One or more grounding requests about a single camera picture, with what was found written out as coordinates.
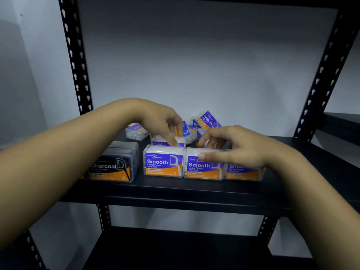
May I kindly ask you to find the black metal shelving rack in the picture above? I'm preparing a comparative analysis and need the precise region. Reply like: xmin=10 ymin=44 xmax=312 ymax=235
xmin=17 ymin=0 xmax=360 ymax=270

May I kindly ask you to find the black charcoal flosser box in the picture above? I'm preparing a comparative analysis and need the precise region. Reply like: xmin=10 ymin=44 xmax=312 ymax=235
xmin=109 ymin=141 xmax=139 ymax=153
xmin=89 ymin=149 xmax=139 ymax=183

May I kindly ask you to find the pile of purple flosser packs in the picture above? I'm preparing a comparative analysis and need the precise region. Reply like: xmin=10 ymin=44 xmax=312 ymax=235
xmin=125 ymin=110 xmax=266 ymax=182

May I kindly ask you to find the person's left hand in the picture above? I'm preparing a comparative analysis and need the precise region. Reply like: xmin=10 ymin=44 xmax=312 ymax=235
xmin=132 ymin=99 xmax=184 ymax=147

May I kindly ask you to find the person's right hand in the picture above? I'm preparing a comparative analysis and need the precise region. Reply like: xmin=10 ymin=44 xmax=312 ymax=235
xmin=197 ymin=125 xmax=279 ymax=170

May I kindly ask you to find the purple flosser box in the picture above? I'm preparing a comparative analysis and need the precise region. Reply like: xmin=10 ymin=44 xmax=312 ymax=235
xmin=184 ymin=147 xmax=226 ymax=181

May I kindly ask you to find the person's right forearm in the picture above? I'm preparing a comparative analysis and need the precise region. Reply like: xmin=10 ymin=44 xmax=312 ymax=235
xmin=264 ymin=138 xmax=360 ymax=270

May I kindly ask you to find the person's left forearm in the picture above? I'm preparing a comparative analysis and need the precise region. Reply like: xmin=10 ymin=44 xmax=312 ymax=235
xmin=0 ymin=98 xmax=139 ymax=244

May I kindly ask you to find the black side shelf unit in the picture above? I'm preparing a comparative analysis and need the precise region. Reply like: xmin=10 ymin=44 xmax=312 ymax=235
xmin=314 ymin=112 xmax=360 ymax=147

